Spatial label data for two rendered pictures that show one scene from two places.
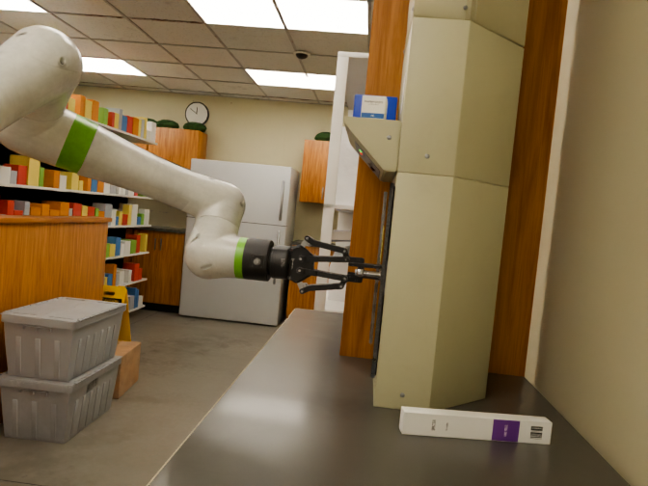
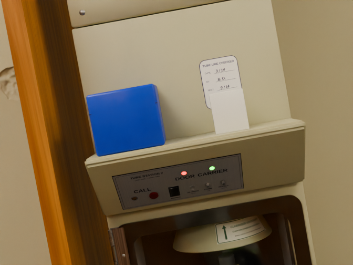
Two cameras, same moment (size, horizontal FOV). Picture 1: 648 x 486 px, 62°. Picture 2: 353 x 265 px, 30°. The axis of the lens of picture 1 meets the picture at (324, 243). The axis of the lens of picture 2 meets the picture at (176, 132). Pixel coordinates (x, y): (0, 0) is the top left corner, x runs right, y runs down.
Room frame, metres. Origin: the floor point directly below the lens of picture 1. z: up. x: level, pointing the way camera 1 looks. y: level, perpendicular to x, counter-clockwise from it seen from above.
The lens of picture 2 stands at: (1.32, 0.90, 1.57)
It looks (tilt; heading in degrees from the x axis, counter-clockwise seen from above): 3 degrees down; 266
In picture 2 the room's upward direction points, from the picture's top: 10 degrees counter-clockwise
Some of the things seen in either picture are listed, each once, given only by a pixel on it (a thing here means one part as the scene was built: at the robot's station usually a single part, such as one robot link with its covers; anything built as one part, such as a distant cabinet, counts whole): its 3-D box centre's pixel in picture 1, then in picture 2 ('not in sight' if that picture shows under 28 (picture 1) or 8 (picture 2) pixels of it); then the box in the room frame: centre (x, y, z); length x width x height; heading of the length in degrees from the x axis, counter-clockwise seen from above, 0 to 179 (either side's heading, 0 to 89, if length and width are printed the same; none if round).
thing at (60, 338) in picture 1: (67, 336); not in sight; (3.02, 1.39, 0.49); 0.60 x 0.42 x 0.33; 175
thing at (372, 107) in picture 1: (373, 112); (229, 111); (1.17, -0.08, 1.54); 0.05 x 0.05 x 0.06; 80
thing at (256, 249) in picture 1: (259, 259); not in sight; (1.19, 0.14, 1.20); 0.12 x 0.06 x 0.09; 175
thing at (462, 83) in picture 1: (445, 221); (209, 232); (1.22, -0.27, 1.33); 0.32 x 0.25 x 0.77; 175
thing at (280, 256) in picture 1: (293, 263); not in sight; (1.19, 0.06, 1.20); 0.09 x 0.07 x 0.08; 85
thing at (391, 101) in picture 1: (374, 119); (127, 119); (1.32, -0.09, 1.56); 0.10 x 0.10 x 0.09; 85
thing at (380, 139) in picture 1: (370, 153); (199, 170); (1.23, -0.09, 1.46); 0.32 x 0.12 x 0.10; 175
